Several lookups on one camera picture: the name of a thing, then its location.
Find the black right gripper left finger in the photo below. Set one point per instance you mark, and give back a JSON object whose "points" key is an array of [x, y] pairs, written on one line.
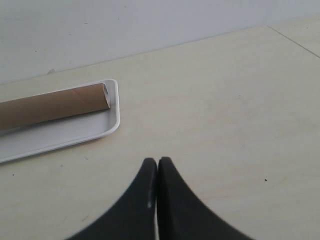
{"points": [[132, 216]]}

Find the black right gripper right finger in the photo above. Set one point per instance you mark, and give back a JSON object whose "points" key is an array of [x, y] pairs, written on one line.
{"points": [[181, 215]]}

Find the brown cardboard tube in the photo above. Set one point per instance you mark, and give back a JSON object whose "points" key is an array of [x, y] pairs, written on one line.
{"points": [[53, 106]]}

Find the white rectangular tray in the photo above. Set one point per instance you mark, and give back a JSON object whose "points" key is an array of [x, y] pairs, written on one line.
{"points": [[22, 142]]}

